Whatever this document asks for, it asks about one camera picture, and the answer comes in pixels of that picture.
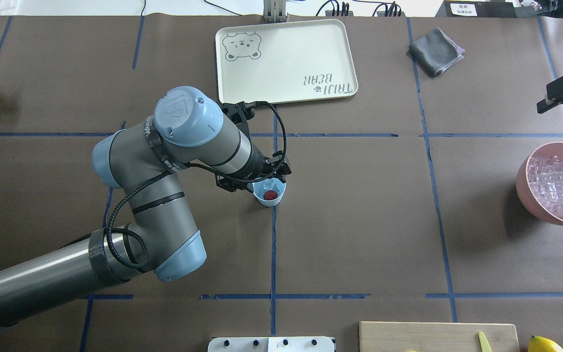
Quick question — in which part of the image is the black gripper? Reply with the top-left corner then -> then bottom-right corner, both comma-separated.
216,142 -> 291,192

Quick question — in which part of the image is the red strawberry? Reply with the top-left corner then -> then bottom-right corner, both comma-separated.
263,190 -> 279,201

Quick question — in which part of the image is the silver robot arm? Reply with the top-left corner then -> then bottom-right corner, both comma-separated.
0,86 -> 291,330

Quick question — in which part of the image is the light blue plastic cup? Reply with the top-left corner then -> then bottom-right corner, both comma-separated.
251,178 -> 286,207

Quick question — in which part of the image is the pink bowl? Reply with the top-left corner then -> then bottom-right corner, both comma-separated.
516,142 -> 563,226

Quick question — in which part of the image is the cream bear tray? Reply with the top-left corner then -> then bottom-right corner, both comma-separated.
215,19 -> 358,103

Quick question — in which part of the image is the black box white label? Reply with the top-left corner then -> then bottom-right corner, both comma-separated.
435,0 -> 518,19

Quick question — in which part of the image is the grey folded cloth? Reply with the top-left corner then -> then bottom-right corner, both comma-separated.
409,27 -> 465,77

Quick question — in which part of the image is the wooden cutting board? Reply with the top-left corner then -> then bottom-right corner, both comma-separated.
358,321 -> 520,352

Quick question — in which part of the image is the yellow lemon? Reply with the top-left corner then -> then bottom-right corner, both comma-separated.
527,335 -> 563,352

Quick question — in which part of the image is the yellow knife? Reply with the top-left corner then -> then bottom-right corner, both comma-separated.
477,331 -> 492,352

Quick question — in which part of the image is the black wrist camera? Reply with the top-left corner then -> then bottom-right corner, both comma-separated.
220,102 -> 257,139

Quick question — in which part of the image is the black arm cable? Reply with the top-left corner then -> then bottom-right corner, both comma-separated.
106,101 -> 288,268

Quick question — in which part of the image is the grey metal bracket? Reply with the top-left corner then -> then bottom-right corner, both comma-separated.
263,0 -> 288,23

